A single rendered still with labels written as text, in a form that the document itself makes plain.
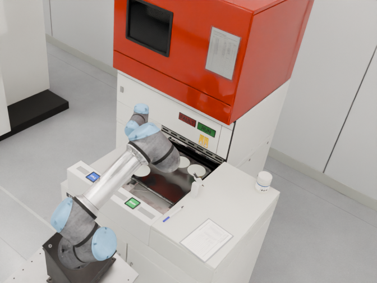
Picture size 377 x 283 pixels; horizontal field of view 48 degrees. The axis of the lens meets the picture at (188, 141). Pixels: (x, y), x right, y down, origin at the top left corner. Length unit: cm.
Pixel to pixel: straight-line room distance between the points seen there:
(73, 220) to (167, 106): 105
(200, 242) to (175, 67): 89
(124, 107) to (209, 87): 74
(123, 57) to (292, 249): 187
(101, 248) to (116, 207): 46
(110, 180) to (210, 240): 56
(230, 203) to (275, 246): 126
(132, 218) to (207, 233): 35
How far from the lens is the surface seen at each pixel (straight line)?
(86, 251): 163
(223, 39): 197
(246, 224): 201
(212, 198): 209
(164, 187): 220
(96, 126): 412
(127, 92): 258
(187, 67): 214
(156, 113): 248
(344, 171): 384
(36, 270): 198
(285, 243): 333
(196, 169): 233
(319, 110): 366
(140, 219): 195
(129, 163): 161
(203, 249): 187
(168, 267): 203
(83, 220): 159
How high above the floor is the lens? 241
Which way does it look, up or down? 37 degrees down
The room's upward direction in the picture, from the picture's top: 9 degrees clockwise
